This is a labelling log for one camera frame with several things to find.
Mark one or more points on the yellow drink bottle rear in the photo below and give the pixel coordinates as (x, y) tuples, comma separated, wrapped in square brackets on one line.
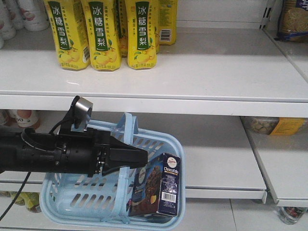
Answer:
[(167, 24)]

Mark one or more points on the peach label bottle lower shelf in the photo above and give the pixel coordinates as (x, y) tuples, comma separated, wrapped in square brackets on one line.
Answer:
[(25, 118)]

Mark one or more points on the yellow pear drink bottle middle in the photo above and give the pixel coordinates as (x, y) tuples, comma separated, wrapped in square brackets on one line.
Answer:
[(102, 34)]

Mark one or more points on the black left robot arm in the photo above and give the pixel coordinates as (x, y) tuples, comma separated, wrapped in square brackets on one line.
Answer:
[(28, 151)]

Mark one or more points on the light blue plastic basket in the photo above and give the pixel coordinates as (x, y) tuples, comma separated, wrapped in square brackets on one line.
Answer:
[(104, 201)]

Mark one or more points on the chocolate cookie box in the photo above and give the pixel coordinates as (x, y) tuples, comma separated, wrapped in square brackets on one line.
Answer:
[(156, 187)]

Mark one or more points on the yellow pear drink bottle right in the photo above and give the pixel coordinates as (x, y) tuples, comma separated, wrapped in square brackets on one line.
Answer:
[(142, 27)]

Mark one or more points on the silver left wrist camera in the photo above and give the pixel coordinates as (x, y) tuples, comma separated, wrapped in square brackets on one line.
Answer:
[(81, 113)]

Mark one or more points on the white upper shelf board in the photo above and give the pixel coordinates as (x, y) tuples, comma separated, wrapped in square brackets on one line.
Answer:
[(211, 71)]

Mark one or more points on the glass jar bottom right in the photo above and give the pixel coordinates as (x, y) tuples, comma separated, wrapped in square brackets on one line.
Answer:
[(291, 215)]

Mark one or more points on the yellow pear drink bottle left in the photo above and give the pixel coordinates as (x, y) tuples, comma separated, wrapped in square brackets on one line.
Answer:
[(69, 32)]

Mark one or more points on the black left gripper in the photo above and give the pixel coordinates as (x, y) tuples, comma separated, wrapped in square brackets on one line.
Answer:
[(96, 151)]

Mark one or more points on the jar bottom left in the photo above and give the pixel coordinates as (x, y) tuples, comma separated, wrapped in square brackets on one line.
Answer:
[(30, 200)]

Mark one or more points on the yellow snack packet lower shelf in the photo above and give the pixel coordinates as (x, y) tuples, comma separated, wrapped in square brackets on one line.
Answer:
[(277, 126)]

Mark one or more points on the yellow pear drink bottle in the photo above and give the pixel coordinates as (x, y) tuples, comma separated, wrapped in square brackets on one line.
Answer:
[(69, 32), (142, 27), (102, 34)]

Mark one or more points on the white peach drink bottle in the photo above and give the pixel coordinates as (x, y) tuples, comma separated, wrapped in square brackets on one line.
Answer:
[(34, 15)]

